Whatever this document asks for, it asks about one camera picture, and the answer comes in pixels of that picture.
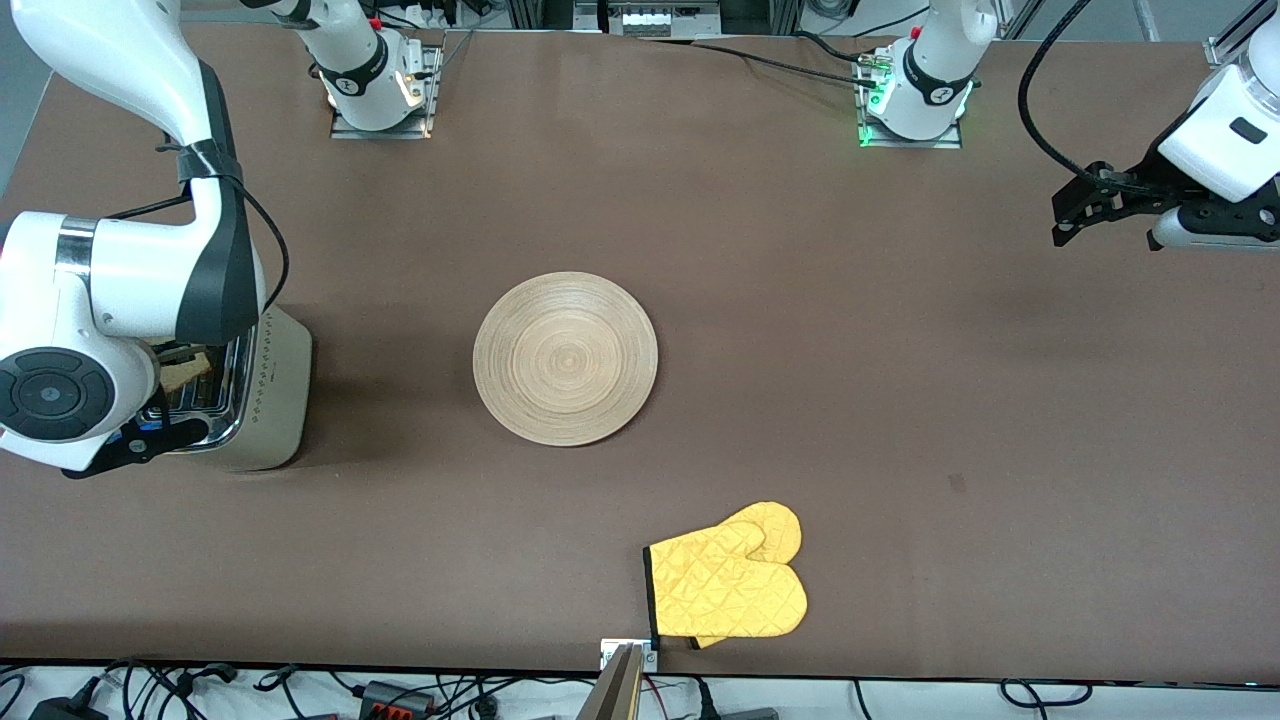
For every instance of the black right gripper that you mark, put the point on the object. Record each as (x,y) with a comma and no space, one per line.
(175,348)

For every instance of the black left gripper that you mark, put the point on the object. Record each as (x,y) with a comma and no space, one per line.
(1128,190)

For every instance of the silver two-slot toaster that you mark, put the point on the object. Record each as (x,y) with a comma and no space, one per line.
(280,390)

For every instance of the metal camera stand bar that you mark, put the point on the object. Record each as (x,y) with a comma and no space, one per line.
(615,695)

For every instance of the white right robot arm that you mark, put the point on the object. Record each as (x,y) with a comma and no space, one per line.
(120,280)

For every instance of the silver corner bracket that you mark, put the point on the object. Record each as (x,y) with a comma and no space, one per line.
(1225,52)

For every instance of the small metal edge bracket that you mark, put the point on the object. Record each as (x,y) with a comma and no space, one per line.
(610,655)

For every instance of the yellow quilted oven mitt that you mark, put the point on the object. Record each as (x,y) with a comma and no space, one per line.
(720,590)
(775,525)

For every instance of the brown bread slice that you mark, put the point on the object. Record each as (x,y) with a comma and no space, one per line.
(185,372)

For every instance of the black power adapter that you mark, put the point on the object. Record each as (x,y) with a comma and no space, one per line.
(65,710)

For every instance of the round wooden plate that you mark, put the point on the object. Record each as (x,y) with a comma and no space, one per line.
(565,360)

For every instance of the white power strip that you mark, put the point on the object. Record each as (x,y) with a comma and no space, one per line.
(670,20)

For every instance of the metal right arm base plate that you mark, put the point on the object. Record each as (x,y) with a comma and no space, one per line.
(345,131)

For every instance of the red and black connector block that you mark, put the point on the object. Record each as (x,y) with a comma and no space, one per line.
(398,698)

